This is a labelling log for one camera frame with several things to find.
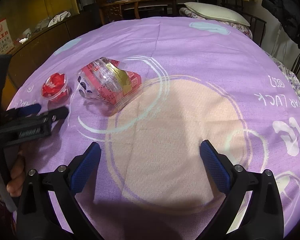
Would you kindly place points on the red white sign board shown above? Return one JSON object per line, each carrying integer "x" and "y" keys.
{"x": 6, "y": 43}

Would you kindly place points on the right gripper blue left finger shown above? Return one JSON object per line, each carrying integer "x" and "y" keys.
{"x": 82, "y": 166}

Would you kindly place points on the red plastic jelly cup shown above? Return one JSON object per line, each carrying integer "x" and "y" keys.
{"x": 56, "y": 89}

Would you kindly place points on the person's left hand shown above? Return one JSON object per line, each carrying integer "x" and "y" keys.
{"x": 15, "y": 186}

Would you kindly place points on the clear pink plastic bag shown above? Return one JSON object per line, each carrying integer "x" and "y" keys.
{"x": 103, "y": 79}

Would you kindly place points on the floral bed sheet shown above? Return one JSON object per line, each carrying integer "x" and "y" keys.
{"x": 290, "y": 76}

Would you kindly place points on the wooden armchair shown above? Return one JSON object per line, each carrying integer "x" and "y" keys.
{"x": 112, "y": 11}

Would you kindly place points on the wooden glass cabinet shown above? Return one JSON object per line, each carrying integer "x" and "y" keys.
{"x": 34, "y": 42}

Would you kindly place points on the white cloth on cabinet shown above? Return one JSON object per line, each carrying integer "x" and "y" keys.
{"x": 59, "y": 17}

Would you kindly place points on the purple printed bed blanket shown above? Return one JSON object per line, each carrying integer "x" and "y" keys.
{"x": 203, "y": 81}

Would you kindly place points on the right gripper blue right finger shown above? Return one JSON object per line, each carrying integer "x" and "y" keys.
{"x": 216, "y": 169}

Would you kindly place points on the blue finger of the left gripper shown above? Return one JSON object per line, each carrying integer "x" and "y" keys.
{"x": 33, "y": 109}

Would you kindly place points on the white pillow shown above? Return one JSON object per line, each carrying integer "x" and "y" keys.
{"x": 215, "y": 12}

